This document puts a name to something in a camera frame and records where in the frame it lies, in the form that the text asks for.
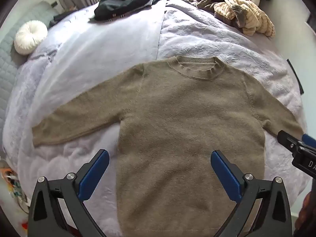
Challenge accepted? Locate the white round pleated pillow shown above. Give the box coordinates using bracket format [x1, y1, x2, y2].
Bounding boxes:
[14, 20, 48, 55]

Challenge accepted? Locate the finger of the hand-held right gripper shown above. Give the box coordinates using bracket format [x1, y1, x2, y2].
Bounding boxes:
[303, 134, 316, 151]
[277, 130, 305, 156]

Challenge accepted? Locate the orange cable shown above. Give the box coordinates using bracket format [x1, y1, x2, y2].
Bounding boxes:
[0, 166, 16, 181]

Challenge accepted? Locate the beige striped garment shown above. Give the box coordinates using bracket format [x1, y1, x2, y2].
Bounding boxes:
[196, 0, 276, 39]

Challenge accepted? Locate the lavender embossed blanket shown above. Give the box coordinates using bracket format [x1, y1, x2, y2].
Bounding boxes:
[2, 0, 311, 237]

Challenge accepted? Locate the dark green garment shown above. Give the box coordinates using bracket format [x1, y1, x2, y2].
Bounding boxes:
[94, 0, 153, 21]

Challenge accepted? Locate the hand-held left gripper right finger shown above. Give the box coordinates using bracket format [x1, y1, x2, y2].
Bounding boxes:
[211, 150, 293, 237]

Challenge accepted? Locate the lavender smooth plush blanket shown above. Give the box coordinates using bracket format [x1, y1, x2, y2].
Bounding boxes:
[17, 5, 165, 237]

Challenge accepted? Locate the grey quilted headboard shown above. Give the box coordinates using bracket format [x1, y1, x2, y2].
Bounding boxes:
[0, 1, 58, 99]

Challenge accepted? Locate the olive brown knit sweater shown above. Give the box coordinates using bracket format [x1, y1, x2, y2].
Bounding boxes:
[32, 56, 305, 237]

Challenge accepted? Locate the person's right hand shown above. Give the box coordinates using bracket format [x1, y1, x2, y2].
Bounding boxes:
[296, 191, 316, 237]

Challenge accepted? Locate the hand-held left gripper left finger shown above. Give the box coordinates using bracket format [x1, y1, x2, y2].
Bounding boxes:
[28, 149, 109, 237]

